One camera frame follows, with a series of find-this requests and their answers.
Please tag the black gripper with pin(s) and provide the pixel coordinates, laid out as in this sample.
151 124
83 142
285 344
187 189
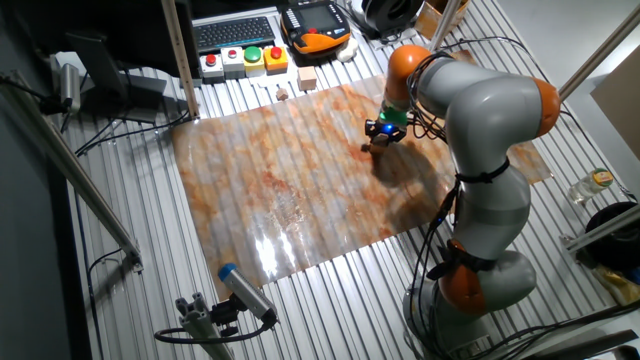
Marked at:
386 131

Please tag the tiny wooden cube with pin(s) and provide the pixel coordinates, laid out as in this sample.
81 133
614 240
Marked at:
282 94

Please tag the orange black teach pendant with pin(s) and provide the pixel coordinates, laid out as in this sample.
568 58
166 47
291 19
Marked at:
315 25

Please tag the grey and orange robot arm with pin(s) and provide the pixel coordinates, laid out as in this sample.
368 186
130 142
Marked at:
485 110

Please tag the black round spool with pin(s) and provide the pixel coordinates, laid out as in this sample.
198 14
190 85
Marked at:
380 17

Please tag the aluminium frame rail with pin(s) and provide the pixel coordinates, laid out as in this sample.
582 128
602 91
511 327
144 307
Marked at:
600 231

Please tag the brown cardboard box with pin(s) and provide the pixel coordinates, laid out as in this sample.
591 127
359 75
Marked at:
425 22

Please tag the orange marble pattern mat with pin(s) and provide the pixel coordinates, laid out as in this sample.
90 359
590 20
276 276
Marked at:
280 200

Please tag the grey box red button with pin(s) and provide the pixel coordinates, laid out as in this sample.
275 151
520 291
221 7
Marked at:
212 67

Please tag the black monitor stand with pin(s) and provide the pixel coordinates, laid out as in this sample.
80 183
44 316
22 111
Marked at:
125 95

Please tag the yellow box green button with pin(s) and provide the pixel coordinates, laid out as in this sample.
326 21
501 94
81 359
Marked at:
253 61

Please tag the silver camera blue cap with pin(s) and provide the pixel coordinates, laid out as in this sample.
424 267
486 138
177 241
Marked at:
247 292

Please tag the long aluminium frame bar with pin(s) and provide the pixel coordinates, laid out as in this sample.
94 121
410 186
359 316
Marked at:
65 165

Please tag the black round bin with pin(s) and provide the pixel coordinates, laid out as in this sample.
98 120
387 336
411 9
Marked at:
617 250

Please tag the white lumpy object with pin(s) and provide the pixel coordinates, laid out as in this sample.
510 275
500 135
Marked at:
347 50

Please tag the silver cylindrical camera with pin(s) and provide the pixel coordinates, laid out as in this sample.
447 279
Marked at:
70 87

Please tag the silver upright post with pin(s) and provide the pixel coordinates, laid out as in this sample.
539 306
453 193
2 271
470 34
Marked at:
444 25

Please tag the orange box red button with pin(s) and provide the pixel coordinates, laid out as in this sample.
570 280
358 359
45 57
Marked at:
276 60

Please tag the clear bottle yellow cap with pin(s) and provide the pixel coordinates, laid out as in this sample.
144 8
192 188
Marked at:
587 189

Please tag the yellow plastic bag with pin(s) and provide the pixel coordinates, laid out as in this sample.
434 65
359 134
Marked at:
620 287

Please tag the brown cardboard panel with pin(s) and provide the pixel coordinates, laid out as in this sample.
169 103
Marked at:
622 105

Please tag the black keyboard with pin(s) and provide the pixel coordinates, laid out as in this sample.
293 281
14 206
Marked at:
234 34

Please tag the large wooden cube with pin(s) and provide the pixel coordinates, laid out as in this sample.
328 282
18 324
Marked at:
307 79

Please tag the short aluminium profile stand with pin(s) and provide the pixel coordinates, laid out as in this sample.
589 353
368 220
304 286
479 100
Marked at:
202 330

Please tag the white adapter box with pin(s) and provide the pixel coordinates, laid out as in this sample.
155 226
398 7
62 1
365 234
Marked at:
70 57

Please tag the aluminium upright frame post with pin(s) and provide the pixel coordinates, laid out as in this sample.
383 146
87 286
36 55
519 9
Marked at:
600 50

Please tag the white box red button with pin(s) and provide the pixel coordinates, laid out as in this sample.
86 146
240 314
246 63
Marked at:
233 62

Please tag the beige upright post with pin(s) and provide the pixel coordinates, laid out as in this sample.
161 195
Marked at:
180 60

